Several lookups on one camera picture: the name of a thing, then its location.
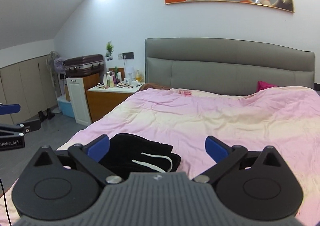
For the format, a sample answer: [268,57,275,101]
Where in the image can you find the wooden nightstand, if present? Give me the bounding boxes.
[86,67,146,124]

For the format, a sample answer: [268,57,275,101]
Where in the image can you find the beige wardrobe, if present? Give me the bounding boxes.
[0,55,59,125]

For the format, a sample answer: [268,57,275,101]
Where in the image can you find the white door wooden cabinet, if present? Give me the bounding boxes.
[65,74,101,127]

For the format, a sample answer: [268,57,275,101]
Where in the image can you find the dark red suitcase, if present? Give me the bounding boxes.
[63,54,105,77]

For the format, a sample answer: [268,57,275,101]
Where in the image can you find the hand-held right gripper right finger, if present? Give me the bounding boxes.
[192,135,286,184]

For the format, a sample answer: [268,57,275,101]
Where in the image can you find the small potted plant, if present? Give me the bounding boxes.
[105,41,115,61]

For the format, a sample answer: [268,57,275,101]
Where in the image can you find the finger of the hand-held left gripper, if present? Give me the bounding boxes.
[0,103,21,116]
[16,118,42,133]

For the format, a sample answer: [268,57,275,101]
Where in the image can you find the black cable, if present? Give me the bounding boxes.
[0,178,12,226]

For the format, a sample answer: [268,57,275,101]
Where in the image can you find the standing fan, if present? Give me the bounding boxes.
[47,50,66,114]

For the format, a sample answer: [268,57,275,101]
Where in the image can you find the grey padded headboard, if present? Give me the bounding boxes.
[144,38,316,97]

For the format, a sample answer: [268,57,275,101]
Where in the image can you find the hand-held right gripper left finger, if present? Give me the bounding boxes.
[34,134,123,184]

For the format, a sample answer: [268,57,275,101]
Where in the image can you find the pink floral blanket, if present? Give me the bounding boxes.
[0,86,320,226]

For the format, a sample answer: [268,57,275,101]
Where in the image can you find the blue plastic bin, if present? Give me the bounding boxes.
[56,95,76,118]

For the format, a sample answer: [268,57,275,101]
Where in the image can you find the group of cosmetic bottles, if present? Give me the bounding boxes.
[102,66,123,89]

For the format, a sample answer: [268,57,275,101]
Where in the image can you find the black pants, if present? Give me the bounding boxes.
[99,133,182,179]

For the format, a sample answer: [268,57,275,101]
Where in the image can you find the brown cloth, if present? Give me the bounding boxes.
[139,82,172,91]

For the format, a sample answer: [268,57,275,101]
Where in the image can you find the magenta pillow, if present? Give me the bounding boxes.
[257,81,276,92]

